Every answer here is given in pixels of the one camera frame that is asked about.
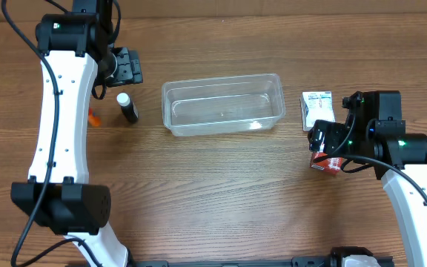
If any red and white box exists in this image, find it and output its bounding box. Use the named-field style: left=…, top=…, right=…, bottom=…
left=310, top=152, right=343, bottom=175

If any white carton box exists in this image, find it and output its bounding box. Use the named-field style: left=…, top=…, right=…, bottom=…
left=299, top=91, right=335, bottom=131

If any black bottle white cap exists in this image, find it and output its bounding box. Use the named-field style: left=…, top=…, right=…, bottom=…
left=116, top=93, right=139, bottom=124

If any orange bottle white cap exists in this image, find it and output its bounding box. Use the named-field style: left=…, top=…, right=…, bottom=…
left=87, top=108, right=102, bottom=127

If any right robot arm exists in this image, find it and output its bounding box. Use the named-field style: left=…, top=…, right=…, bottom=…
left=308, top=90, right=427, bottom=266

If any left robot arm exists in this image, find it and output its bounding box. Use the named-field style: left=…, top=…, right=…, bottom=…
left=10, top=0, right=142, bottom=266

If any clear plastic container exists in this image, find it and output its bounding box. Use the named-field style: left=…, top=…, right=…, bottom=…
left=162, top=73, right=285, bottom=136

